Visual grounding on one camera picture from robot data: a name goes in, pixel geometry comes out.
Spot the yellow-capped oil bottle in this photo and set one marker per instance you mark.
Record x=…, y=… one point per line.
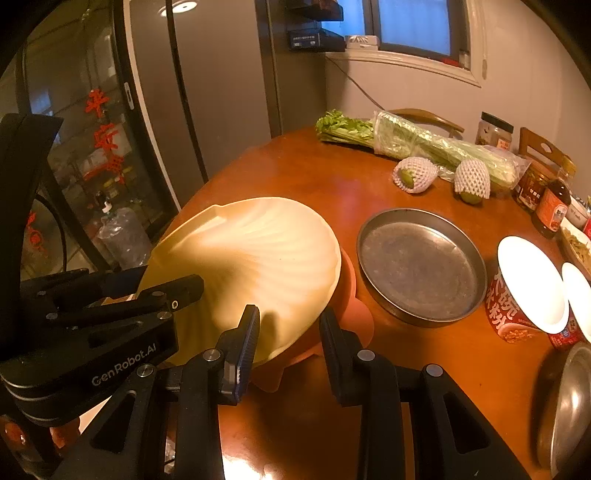
x=567, y=170

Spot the window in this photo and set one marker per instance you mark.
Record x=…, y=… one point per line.
x=415, y=23

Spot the metal bowl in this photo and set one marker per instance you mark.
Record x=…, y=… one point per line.
x=570, y=406

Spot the small patterned bowl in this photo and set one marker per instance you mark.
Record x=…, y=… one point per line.
x=578, y=213

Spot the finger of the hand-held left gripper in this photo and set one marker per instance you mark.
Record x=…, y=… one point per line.
x=180, y=290
x=124, y=281

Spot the red paper decoration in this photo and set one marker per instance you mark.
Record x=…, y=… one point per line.
x=106, y=138

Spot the salmon pink scalloped plate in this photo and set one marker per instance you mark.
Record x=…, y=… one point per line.
x=355, y=318

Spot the green fruit in foam net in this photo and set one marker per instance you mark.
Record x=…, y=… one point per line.
x=415, y=173
x=471, y=180

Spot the round metal plate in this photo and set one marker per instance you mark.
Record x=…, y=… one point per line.
x=420, y=267

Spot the clear plastic bag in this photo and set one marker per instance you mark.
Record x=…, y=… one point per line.
x=124, y=235

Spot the black labelled box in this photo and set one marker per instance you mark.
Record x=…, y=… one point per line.
x=314, y=40

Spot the glass door cabinet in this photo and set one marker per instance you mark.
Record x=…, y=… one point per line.
x=92, y=152

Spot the dark bottle with orange label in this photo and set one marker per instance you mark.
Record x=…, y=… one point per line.
x=551, y=210

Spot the white plate of noodles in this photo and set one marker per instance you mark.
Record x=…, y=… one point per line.
x=577, y=249

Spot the sauce jar with red label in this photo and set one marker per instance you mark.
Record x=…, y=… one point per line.
x=531, y=189

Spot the grey refrigerator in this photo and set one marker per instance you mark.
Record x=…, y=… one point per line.
x=221, y=92

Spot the celery in plastic bag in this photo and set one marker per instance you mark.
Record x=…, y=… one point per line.
x=415, y=138

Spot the pickle jar with black lid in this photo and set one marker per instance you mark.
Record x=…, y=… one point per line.
x=494, y=134

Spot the white box on windowsill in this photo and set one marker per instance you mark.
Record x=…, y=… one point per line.
x=362, y=42

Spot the white bowl with red print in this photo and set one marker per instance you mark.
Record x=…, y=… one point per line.
x=578, y=295

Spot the curved-back wooden chair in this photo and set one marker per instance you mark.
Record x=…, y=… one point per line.
x=429, y=115

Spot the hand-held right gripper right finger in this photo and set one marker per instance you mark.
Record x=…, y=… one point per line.
x=333, y=355

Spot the small white bottle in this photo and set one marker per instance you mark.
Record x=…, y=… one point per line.
x=465, y=59

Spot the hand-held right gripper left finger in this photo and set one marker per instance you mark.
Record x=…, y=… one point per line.
x=244, y=350

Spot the cream shell-shaped plate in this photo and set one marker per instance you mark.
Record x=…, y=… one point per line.
x=258, y=258

